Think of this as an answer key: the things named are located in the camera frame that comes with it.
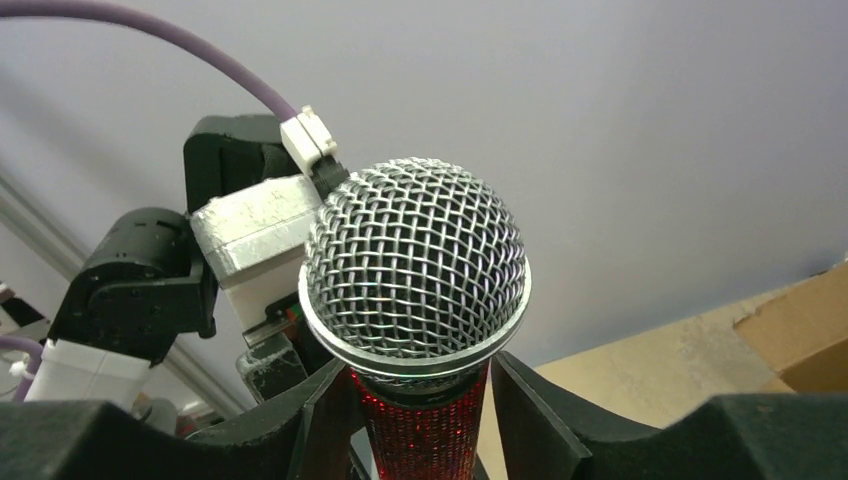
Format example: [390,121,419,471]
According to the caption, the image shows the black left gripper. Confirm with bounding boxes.
[182,113,333,405]

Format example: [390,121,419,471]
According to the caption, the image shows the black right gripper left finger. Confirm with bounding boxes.
[189,360,355,479]

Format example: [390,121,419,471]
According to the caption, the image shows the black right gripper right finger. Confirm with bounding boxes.
[491,352,663,479]

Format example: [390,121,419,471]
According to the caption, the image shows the red glitter microphone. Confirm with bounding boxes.
[298,158,532,479]

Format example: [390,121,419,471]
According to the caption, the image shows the brown cardboard box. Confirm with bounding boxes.
[733,263,847,393]

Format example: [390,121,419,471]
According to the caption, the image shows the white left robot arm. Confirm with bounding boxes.
[14,112,349,410]

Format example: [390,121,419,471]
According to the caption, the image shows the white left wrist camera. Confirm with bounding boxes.
[190,175,322,337]

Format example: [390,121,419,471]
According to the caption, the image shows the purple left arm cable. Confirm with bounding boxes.
[0,0,349,404]

